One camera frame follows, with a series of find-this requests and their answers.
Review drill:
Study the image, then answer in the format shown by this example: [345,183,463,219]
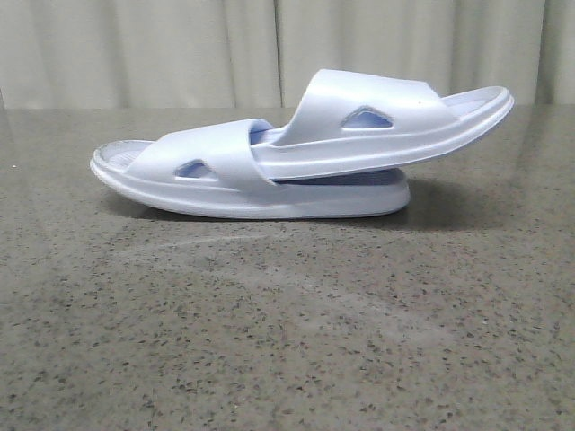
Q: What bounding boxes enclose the light blue slipper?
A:
[250,69,514,180]
[90,119,410,219]

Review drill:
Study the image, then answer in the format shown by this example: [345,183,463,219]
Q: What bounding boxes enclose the pale grey-green curtain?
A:
[1,1,574,109]

